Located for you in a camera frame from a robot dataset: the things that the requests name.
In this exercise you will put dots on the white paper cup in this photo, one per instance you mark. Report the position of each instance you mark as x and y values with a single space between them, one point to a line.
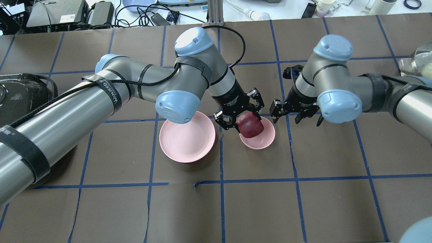
323 7

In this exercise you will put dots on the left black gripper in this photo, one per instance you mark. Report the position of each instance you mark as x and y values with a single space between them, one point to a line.
232 97

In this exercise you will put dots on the metal pot with yellow content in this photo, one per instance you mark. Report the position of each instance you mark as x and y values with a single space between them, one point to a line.
419 63

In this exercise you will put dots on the aluminium frame post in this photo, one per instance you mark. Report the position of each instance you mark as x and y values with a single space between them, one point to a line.
215 12

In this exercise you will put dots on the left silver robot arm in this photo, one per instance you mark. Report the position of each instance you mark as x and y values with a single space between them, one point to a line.
31 145

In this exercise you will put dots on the red apple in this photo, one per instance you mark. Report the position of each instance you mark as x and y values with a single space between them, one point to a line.
249 124

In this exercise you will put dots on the black phone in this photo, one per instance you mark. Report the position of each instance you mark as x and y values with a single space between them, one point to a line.
309 10

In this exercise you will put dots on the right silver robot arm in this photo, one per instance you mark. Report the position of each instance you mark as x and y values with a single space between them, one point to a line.
324 84

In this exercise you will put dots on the pink plate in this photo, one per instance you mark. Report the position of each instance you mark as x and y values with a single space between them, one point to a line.
189 142

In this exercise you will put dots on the black computer box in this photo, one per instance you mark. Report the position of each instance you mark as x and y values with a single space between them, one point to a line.
57 12

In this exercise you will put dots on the black power brick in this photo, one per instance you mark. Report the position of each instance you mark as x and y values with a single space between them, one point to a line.
101 13

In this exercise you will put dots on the pink bowl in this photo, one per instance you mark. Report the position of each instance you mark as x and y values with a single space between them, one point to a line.
263 140

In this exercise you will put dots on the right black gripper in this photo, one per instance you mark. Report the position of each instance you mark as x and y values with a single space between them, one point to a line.
301 100

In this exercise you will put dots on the black rice cooker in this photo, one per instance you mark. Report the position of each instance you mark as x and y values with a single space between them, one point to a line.
22 93

